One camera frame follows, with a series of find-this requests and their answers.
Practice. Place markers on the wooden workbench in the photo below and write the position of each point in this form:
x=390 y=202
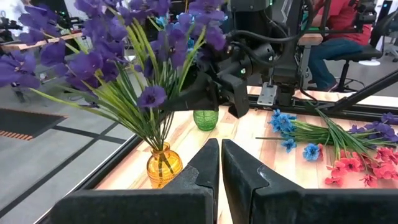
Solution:
x=31 y=45

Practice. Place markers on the black office chair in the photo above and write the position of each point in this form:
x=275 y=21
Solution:
x=357 y=54

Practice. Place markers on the blue artificial flower bunch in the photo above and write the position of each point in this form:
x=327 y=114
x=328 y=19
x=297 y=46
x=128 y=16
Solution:
x=281 y=121
x=190 y=43
x=161 y=21

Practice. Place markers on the green glass vase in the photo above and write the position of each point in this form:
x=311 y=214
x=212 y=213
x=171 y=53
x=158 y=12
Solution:
x=205 y=119

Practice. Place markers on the person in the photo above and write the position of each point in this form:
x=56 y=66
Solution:
x=342 y=18

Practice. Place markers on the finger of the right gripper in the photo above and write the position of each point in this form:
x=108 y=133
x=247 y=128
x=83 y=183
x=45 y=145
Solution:
x=237 y=93
x=202 y=99

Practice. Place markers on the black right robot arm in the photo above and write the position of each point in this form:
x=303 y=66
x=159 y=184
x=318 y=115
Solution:
x=289 y=62

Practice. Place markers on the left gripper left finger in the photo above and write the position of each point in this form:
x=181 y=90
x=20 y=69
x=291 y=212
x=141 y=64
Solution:
x=205 y=174

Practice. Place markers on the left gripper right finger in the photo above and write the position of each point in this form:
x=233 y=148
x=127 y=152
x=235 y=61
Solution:
x=239 y=180

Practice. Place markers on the yellow glass vase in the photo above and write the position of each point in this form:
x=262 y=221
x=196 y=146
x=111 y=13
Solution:
x=161 y=168

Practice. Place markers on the purple artificial flower bunch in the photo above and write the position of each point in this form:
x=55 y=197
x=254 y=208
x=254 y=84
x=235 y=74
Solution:
x=171 y=43
x=84 y=65
x=385 y=129

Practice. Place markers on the black mat hazard-striped edge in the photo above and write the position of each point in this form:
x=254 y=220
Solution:
x=28 y=123

